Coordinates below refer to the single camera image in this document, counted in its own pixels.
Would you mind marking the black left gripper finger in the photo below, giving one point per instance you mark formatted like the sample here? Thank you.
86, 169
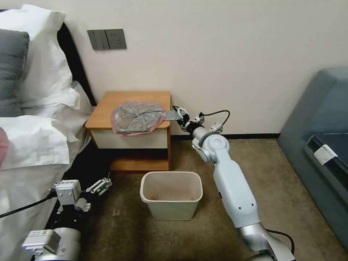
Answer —
104, 190
98, 183

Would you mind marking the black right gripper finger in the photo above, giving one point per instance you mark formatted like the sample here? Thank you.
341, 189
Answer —
180, 109
182, 119

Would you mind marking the translucent grey pink garbage bag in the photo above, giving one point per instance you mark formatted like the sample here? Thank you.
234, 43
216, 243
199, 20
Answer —
136, 117

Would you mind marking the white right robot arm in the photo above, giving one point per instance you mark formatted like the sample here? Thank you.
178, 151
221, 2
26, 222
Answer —
231, 179

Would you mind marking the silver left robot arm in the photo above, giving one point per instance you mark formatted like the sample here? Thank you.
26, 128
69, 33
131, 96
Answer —
68, 242

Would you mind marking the beige plastic trash can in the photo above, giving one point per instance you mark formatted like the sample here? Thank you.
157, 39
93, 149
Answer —
174, 209

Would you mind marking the black bed base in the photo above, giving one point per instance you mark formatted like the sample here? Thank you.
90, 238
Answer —
87, 165

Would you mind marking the black baseboard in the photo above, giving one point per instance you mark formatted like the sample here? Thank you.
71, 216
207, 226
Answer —
244, 135

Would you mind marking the wooden nightstand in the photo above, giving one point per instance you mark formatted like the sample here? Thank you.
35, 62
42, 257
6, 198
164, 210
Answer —
103, 108

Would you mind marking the white duvet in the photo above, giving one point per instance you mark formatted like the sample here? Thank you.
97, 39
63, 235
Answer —
32, 141

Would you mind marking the pink cloth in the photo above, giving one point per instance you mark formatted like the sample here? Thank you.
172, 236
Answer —
3, 146

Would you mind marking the black bed headboard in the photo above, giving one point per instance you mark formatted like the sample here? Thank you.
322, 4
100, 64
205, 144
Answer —
78, 70

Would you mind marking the blue grey sofa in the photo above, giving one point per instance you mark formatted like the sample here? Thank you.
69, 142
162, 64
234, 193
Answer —
307, 108

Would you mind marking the white pillow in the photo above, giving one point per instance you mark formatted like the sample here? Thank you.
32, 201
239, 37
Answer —
43, 59

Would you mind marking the white tag on sofa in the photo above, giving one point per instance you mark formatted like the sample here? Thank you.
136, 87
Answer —
325, 155

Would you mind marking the grey pillow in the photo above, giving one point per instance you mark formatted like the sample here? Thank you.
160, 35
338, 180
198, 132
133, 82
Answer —
11, 70

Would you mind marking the dark sofa seat cushion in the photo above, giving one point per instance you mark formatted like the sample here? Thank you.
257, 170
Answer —
337, 146

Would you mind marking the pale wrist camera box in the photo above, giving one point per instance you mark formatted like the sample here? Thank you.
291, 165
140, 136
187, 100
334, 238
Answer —
67, 191

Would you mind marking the grey wall socket plate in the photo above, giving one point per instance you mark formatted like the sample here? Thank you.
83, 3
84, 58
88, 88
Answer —
116, 38

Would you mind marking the grey wall switch plate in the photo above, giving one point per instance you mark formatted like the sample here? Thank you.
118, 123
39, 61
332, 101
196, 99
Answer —
96, 39

